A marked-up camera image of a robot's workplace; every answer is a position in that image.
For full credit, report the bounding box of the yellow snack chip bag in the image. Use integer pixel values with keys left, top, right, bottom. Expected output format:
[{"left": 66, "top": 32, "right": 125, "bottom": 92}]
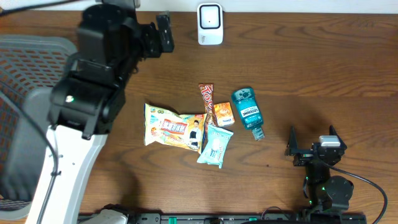
[{"left": 144, "top": 104, "right": 207, "bottom": 153}]

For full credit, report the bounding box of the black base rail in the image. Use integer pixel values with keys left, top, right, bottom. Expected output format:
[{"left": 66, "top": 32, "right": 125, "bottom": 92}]
[{"left": 121, "top": 213, "right": 367, "bottom": 224}]

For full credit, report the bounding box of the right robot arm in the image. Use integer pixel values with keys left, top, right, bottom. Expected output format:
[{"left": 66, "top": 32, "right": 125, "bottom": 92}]
[{"left": 285, "top": 126, "right": 354, "bottom": 222}]

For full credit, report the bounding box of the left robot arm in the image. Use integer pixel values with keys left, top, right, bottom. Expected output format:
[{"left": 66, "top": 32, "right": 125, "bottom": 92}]
[{"left": 27, "top": 1, "right": 174, "bottom": 223}]

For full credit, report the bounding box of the grey plastic mesh basket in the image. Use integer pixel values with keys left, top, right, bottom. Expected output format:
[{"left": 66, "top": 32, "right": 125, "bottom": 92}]
[{"left": 1, "top": 35, "right": 77, "bottom": 221}]

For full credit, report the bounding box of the red Top chocolate bar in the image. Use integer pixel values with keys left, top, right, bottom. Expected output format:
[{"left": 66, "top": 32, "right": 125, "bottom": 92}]
[{"left": 198, "top": 83, "right": 218, "bottom": 127}]

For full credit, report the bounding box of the orange tissue packet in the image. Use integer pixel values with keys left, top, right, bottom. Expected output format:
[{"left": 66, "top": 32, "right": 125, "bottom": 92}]
[{"left": 215, "top": 102, "right": 235, "bottom": 127}]

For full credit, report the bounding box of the white barcode scanner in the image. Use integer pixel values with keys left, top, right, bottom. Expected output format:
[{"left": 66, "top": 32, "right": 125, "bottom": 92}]
[{"left": 197, "top": 2, "right": 224, "bottom": 45}]

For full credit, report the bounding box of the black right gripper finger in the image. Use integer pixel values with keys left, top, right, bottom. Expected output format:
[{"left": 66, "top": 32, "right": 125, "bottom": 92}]
[
  {"left": 329, "top": 125, "right": 347, "bottom": 149},
  {"left": 284, "top": 126, "right": 298, "bottom": 156}
]

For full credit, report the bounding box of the light teal snack packet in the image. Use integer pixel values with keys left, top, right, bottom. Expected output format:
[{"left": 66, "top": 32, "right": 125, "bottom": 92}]
[{"left": 197, "top": 124, "right": 234, "bottom": 169}]

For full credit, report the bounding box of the teal Listerine mouthwash bottle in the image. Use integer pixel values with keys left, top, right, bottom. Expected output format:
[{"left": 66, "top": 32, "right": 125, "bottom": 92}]
[{"left": 231, "top": 87, "right": 265, "bottom": 141}]

